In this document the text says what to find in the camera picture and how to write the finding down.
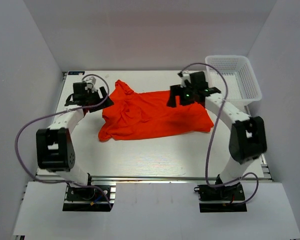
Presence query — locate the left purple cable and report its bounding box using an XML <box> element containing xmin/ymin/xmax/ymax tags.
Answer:
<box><xmin>14</xmin><ymin>74</ymin><xmax>113</xmax><ymax>211</ymax></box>

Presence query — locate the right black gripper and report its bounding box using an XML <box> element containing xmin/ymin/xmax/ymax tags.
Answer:
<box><xmin>167</xmin><ymin>83</ymin><xmax>197</xmax><ymax>108</ymax></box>

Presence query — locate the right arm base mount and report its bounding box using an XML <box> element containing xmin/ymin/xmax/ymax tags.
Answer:
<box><xmin>193</xmin><ymin>183</ymin><xmax>247</xmax><ymax>213</ymax></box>

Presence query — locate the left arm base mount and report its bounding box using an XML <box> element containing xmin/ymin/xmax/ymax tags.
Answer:
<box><xmin>62</xmin><ymin>184</ymin><xmax>114</xmax><ymax>213</ymax></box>

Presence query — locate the white plastic mesh basket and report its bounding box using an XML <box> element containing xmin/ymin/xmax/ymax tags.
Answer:
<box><xmin>205</xmin><ymin>55</ymin><xmax>262</xmax><ymax>106</ymax></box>

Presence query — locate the blue label sticker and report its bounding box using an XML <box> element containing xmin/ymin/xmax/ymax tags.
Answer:
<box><xmin>67</xmin><ymin>71</ymin><xmax>85</xmax><ymax>76</ymax></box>

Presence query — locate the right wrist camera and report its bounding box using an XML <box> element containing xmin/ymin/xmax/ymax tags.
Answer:
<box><xmin>177</xmin><ymin>72</ymin><xmax>191</xmax><ymax>88</ymax></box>

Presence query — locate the orange t shirt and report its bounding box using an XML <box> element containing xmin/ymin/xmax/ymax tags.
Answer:
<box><xmin>98</xmin><ymin>80</ymin><xmax>214</xmax><ymax>142</ymax></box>

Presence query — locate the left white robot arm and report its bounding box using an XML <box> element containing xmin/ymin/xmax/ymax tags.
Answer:
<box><xmin>36</xmin><ymin>82</ymin><xmax>114</xmax><ymax>200</ymax></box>

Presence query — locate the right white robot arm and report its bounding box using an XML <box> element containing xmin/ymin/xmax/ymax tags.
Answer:
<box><xmin>167</xmin><ymin>71</ymin><xmax>267</xmax><ymax>200</ymax></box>

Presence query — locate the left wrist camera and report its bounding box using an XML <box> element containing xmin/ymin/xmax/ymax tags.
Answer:
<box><xmin>81</xmin><ymin>75</ymin><xmax>96</xmax><ymax>89</ymax></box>

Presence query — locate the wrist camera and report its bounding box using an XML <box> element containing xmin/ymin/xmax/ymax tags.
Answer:
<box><xmin>81</xmin><ymin>75</ymin><xmax>96</xmax><ymax>89</ymax></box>
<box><xmin>177</xmin><ymin>72</ymin><xmax>191</xmax><ymax>88</ymax></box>

